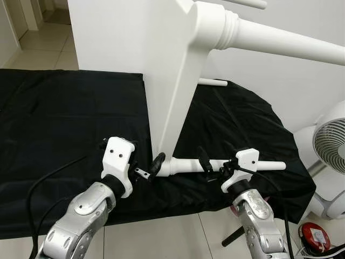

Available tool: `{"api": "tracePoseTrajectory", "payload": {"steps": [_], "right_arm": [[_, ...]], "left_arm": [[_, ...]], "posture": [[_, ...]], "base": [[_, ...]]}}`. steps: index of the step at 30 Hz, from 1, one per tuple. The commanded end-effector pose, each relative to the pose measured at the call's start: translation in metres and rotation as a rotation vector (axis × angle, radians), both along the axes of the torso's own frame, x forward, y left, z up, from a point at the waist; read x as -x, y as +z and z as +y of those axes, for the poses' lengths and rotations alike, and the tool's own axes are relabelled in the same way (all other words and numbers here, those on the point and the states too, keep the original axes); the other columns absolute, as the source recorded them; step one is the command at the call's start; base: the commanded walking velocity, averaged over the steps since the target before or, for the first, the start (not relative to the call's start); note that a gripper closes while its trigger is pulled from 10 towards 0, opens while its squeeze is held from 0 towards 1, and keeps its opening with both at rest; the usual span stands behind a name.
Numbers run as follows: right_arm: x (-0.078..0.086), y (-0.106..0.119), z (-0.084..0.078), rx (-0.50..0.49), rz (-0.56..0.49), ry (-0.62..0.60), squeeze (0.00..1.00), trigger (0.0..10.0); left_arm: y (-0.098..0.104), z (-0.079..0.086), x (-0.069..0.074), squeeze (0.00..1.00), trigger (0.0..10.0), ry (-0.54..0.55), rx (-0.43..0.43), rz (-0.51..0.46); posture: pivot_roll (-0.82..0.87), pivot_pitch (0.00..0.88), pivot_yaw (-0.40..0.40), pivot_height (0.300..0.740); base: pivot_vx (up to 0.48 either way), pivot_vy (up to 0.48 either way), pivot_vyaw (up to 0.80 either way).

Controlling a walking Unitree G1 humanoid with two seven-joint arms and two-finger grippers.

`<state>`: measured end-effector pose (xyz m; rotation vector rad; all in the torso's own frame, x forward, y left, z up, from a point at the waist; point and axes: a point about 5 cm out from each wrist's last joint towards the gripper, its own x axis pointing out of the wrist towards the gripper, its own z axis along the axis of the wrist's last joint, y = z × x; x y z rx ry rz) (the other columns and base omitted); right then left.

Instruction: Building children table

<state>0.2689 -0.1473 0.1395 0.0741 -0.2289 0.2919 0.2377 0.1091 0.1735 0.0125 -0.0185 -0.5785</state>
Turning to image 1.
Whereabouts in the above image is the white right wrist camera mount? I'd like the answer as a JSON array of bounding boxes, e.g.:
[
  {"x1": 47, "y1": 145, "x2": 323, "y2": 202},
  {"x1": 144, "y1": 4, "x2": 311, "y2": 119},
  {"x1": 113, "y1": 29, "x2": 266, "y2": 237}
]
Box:
[{"x1": 221, "y1": 148, "x2": 260, "y2": 192}]

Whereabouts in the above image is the white electric fan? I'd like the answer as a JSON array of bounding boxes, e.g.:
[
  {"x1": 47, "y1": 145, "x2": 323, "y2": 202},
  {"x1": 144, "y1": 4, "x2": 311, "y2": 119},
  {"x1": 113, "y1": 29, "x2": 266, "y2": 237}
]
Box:
[{"x1": 294, "y1": 100, "x2": 345, "y2": 219}]

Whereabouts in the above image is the black metal frame rod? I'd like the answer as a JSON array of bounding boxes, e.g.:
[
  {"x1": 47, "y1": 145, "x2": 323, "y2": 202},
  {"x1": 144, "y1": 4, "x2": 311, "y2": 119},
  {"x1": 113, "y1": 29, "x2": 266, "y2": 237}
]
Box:
[{"x1": 222, "y1": 227, "x2": 246, "y2": 248}]

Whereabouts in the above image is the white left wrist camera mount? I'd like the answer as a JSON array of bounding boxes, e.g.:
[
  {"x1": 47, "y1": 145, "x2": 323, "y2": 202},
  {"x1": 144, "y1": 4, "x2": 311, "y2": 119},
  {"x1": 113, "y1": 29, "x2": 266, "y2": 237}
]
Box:
[{"x1": 101, "y1": 137, "x2": 135, "y2": 198}]

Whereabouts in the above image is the red round object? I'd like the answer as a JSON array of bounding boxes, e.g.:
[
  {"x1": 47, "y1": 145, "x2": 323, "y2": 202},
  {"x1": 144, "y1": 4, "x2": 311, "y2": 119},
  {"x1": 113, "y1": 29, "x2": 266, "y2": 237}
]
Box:
[{"x1": 299, "y1": 222, "x2": 332, "y2": 253}]

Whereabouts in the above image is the white door frame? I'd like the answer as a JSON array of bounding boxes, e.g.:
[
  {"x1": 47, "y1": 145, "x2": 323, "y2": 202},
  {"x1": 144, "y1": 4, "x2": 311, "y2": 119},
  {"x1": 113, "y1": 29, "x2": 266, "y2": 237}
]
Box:
[{"x1": 19, "y1": 0, "x2": 44, "y2": 30}]

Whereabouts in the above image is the white plastic table leg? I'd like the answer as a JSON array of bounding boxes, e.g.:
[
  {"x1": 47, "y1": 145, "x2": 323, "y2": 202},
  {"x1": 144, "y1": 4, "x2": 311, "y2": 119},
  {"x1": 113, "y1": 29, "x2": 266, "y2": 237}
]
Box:
[
  {"x1": 170, "y1": 156, "x2": 286, "y2": 176},
  {"x1": 224, "y1": 0, "x2": 267, "y2": 10},
  {"x1": 216, "y1": 8, "x2": 345, "y2": 66},
  {"x1": 198, "y1": 78, "x2": 228, "y2": 87}
]

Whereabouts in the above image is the black table cloth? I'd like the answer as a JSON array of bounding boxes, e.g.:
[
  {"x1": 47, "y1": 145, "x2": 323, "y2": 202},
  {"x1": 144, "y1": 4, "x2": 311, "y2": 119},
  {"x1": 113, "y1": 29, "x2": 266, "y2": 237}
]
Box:
[{"x1": 0, "y1": 69, "x2": 317, "y2": 239}]

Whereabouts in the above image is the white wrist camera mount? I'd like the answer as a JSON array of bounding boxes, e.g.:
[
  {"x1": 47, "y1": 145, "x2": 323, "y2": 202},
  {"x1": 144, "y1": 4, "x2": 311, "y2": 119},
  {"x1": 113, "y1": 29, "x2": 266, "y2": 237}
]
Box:
[
  {"x1": 101, "y1": 137, "x2": 135, "y2": 198},
  {"x1": 221, "y1": 148, "x2": 260, "y2": 192}
]

